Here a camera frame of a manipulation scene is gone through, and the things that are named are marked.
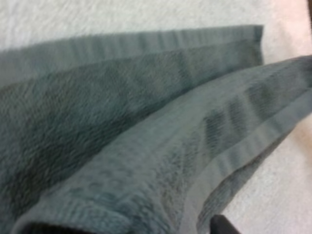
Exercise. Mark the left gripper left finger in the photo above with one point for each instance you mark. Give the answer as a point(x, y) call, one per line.
point(53, 229)

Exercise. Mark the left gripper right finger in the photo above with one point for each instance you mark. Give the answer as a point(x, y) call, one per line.
point(225, 226)

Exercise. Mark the grey-green towel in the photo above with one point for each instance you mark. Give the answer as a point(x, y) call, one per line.
point(136, 126)

